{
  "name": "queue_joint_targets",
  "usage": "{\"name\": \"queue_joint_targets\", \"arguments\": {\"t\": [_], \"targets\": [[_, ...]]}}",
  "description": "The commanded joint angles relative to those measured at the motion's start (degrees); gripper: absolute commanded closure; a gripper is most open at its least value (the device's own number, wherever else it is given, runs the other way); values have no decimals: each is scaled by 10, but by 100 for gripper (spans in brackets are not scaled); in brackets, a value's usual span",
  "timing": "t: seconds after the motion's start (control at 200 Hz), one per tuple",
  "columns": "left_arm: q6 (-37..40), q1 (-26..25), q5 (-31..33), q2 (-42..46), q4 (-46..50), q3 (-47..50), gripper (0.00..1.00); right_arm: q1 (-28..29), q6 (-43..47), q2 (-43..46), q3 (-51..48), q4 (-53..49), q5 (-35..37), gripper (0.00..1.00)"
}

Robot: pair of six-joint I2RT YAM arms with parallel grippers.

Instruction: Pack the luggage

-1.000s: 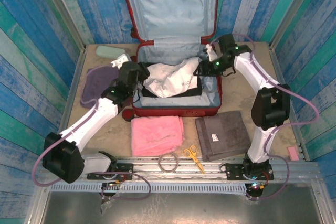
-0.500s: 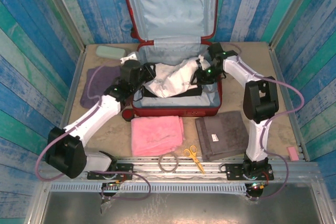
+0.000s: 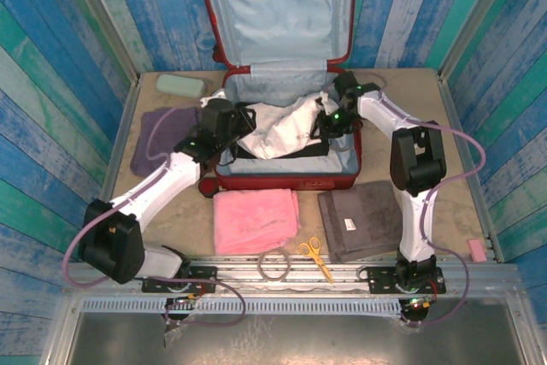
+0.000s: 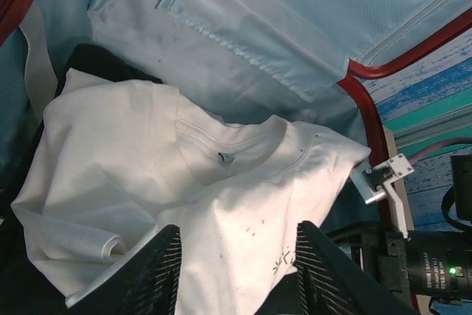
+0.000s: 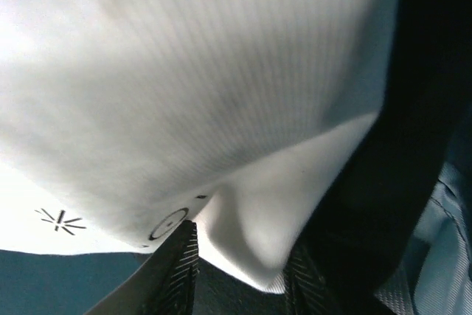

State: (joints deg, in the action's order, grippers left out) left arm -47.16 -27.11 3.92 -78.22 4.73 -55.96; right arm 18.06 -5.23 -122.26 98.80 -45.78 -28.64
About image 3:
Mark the white printed t-shirt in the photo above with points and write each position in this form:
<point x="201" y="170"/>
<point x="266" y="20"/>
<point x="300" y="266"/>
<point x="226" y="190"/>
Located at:
<point x="278" y="125"/>

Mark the purple towel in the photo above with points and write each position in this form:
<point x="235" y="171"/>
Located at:
<point x="171" y="134"/>

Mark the grey towel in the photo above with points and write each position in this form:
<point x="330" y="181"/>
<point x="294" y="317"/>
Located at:
<point x="363" y="215"/>

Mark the pink towel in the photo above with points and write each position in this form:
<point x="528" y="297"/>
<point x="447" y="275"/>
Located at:
<point x="252" y="219"/>

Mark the red hard-shell suitcase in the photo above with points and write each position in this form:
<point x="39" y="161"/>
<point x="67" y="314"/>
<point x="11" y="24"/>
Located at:
<point x="282" y="19"/>

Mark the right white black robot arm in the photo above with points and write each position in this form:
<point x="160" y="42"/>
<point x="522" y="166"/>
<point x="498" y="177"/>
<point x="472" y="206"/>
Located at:
<point x="416" y="160"/>

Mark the mint green sponge block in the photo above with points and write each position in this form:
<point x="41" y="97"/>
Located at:
<point x="179" y="85"/>

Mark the clear tape roll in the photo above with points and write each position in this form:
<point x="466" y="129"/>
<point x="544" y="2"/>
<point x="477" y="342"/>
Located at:
<point x="261" y="269"/>

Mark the pink rectangular block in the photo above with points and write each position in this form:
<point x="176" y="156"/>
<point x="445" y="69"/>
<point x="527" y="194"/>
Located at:
<point x="476" y="250"/>

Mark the steel sheet panel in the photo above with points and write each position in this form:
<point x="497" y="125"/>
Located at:
<point x="299" y="339"/>

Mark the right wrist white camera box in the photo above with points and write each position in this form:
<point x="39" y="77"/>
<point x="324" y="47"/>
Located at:
<point x="329" y="103"/>

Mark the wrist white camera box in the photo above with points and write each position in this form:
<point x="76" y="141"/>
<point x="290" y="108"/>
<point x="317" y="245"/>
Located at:
<point x="213" y="98"/>
<point x="329" y="103"/>

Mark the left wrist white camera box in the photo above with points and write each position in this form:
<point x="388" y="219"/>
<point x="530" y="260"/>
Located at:
<point x="213" y="98"/>

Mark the aluminium table side rail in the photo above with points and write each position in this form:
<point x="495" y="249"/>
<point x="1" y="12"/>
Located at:
<point x="119" y="147"/>
<point x="470" y="160"/>

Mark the aluminium mounting rail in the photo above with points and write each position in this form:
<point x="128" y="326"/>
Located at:
<point x="342" y="264"/>

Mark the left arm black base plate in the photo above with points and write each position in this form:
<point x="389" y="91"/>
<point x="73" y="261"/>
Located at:
<point x="205" y="275"/>

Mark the aluminium frame post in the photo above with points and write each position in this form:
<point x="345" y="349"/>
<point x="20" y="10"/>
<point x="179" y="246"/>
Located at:
<point x="102" y="19"/>
<point x="474" y="19"/>

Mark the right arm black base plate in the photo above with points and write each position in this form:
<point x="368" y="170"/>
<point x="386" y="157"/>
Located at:
<point x="378" y="281"/>

